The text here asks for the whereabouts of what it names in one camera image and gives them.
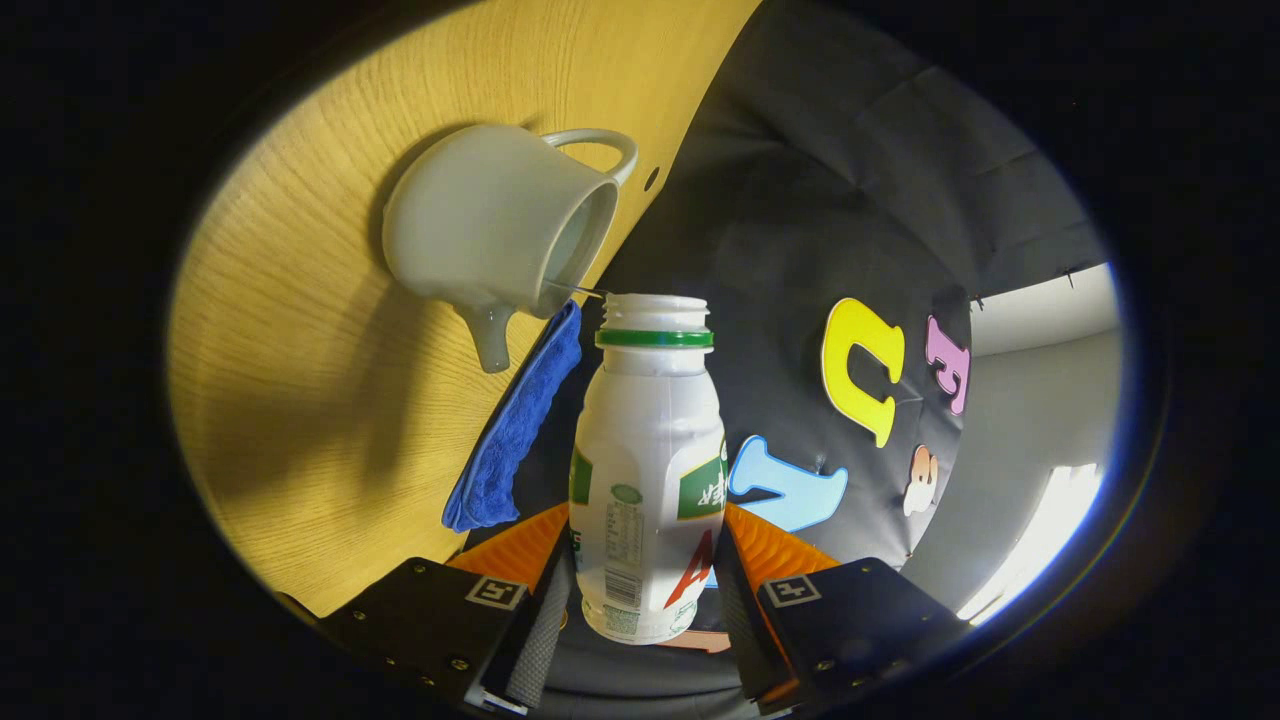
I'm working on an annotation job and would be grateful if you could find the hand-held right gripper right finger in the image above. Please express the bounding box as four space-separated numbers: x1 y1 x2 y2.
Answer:
712 503 969 715

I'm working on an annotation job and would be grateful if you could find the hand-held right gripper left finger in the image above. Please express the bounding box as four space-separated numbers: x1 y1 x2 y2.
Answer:
318 500 573 713

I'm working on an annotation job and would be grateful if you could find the white plastic water bottle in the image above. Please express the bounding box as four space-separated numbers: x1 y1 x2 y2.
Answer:
568 293 729 646

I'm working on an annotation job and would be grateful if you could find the white ceramic teacup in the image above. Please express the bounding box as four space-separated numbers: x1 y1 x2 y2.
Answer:
382 123 639 374

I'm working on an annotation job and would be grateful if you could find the blue towel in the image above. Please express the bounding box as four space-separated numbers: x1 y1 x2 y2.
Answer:
442 300 583 534

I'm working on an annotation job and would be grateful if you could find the ceiling light panel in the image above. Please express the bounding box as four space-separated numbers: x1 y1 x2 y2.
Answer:
957 463 1104 626

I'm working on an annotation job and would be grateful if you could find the black backdrop cloth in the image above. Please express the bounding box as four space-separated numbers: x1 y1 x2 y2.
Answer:
460 0 1113 701

